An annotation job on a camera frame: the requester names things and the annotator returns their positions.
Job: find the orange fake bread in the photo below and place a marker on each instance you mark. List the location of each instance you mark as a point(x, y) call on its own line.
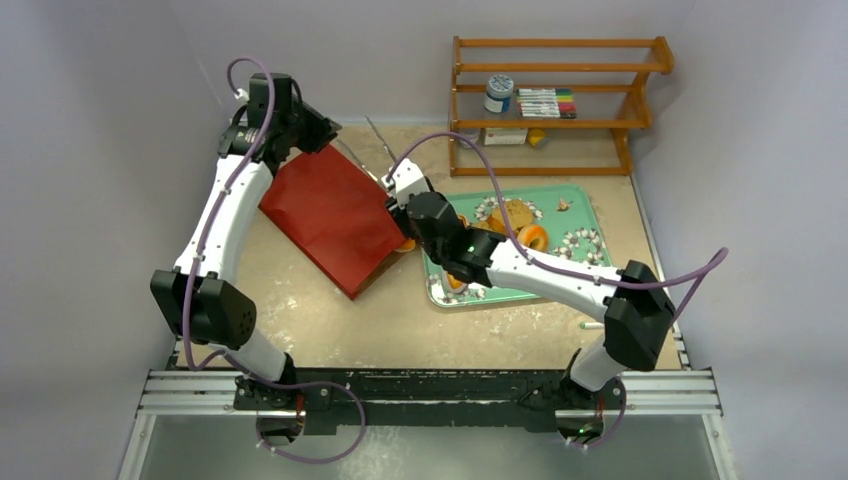
point(407, 246)

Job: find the small white box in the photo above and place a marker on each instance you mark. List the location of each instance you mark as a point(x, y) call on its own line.
point(504, 136)

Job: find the wooden shelf rack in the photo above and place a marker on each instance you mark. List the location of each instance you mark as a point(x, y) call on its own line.
point(485, 95)

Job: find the coloured marker pen set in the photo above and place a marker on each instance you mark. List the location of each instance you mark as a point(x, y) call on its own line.
point(538, 103)

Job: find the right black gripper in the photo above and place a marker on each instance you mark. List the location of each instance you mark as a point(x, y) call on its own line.
point(398, 216)

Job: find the white jar blue lid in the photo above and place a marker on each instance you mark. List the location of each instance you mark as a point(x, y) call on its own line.
point(499, 92)

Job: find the green floral tray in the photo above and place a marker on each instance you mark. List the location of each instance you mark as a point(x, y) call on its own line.
point(566, 213)

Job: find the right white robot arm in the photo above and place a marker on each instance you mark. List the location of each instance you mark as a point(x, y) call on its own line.
point(636, 315)

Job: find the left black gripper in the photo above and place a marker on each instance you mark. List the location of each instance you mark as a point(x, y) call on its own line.
point(323, 129)

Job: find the red paper bag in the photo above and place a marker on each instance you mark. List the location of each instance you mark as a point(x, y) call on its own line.
point(336, 215)

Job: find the long glazed fake bread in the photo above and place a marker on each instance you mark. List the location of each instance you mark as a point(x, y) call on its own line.
point(450, 283)

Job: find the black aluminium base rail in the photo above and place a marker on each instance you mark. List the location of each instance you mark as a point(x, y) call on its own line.
point(327, 398)

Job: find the small grey jar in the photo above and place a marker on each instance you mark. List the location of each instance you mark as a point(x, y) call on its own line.
point(472, 136)

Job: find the brown crusty fake bread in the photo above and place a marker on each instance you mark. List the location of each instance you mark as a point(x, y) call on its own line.
point(518, 214)

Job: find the round brown fake bread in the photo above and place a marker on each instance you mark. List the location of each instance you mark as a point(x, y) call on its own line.
point(492, 224)

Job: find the round pale fake bun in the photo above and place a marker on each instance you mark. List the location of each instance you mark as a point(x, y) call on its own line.
point(534, 236)

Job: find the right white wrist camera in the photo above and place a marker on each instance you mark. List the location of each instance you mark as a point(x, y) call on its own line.
point(405, 181)

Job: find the yellow small object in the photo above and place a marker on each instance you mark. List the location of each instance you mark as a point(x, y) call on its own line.
point(536, 138)

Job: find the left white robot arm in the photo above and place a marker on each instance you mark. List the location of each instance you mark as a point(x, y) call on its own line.
point(198, 296)

